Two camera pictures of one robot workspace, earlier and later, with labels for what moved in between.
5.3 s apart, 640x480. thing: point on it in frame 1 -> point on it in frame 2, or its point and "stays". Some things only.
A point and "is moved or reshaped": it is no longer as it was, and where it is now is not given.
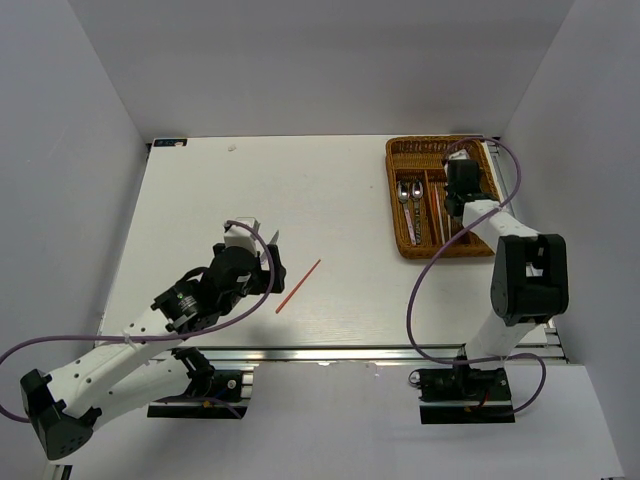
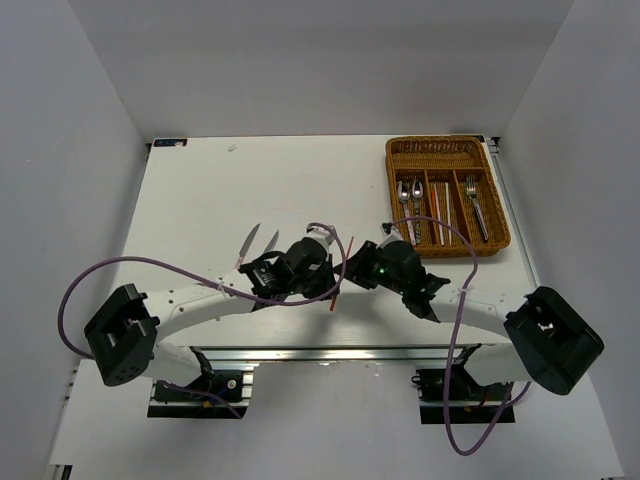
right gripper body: x=449 y=196 -> x=371 y=269
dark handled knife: x=264 y=258 stays
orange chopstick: x=435 y=213 stays
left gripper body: x=236 y=297 -> x=317 y=286
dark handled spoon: x=417 y=192 stays
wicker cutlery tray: x=417 y=182 stays
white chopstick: x=439 y=213 stays
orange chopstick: x=307 y=274 is moved or reshaped
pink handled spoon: x=403 y=196 stays
